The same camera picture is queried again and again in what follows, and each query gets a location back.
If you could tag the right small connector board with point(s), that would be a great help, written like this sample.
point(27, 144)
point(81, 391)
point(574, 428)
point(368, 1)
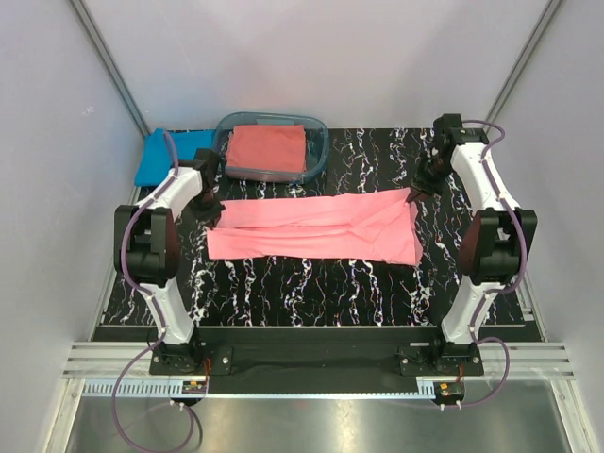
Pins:
point(453, 390)

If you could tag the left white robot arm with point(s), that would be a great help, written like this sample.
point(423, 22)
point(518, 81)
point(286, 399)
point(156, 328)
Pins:
point(147, 251)

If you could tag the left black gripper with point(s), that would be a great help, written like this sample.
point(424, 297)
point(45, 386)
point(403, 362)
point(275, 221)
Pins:
point(210, 217)

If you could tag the clear blue plastic bin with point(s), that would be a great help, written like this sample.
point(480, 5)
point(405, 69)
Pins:
point(317, 146)

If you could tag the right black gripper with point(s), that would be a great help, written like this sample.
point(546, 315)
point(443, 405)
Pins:
point(419, 186)

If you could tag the right aluminium frame post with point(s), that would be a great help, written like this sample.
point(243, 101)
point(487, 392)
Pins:
point(535, 37)

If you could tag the small connector board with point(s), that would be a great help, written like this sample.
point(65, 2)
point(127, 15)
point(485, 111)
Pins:
point(453, 390)
point(194, 387)

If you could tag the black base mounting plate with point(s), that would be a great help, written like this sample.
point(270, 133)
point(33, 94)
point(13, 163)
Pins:
point(322, 361)

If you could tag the pink t shirt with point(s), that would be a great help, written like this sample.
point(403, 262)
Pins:
point(377, 226)

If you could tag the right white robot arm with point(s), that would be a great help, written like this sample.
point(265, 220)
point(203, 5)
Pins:
point(495, 248)

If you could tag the folded blue t shirt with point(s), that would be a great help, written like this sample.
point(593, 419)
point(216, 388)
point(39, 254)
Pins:
point(156, 161)

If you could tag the left aluminium frame post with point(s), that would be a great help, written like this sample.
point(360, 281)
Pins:
point(102, 51)

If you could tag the folded coral red t shirt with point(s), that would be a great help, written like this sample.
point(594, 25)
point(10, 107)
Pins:
point(268, 148)

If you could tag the aluminium rail front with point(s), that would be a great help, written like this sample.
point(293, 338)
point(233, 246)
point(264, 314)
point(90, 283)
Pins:
point(109, 369)

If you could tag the aluminium frame post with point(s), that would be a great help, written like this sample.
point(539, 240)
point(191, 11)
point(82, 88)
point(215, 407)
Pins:
point(535, 37)
point(102, 51)

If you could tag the left small connector board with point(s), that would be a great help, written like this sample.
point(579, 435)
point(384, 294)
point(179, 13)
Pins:
point(194, 387)

